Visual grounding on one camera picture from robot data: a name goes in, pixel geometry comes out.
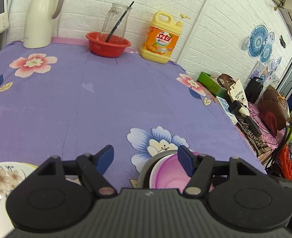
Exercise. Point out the white thermos jug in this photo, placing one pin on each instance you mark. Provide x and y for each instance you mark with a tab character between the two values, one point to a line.
39	22

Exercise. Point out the blue paper fan decoration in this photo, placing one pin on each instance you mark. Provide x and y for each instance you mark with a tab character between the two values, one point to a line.
259	44

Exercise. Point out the paper gift bag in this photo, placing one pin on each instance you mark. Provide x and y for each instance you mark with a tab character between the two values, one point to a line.
234	88

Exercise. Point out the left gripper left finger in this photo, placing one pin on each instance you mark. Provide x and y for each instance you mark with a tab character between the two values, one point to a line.
59	194

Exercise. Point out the white floral plate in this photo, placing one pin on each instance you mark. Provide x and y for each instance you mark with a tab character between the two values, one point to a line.
11	175

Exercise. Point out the purple floral tablecloth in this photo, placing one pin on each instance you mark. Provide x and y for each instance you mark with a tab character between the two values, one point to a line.
63	100

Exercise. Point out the green box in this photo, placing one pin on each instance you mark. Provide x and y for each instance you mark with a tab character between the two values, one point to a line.
210	84

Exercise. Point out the yellow detergent bottle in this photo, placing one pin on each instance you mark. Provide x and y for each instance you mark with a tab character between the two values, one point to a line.
162	37

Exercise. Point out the red plastic basket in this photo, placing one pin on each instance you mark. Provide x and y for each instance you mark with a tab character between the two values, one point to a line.
112	49

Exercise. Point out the black straw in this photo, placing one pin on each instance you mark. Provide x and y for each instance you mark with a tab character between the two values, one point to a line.
119	14

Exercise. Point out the purple plastic bowl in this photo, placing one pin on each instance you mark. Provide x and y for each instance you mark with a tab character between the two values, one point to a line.
172	175

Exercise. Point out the white ceramic patterned bowl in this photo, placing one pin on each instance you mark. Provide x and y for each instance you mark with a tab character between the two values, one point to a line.
155	170

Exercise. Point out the glass jar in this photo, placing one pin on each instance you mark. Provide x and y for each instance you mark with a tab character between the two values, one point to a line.
103	34

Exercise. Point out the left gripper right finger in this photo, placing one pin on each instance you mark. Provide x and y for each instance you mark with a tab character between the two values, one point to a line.
235	193

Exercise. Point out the stainless steel bowl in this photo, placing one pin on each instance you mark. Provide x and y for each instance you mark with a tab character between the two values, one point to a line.
144	175

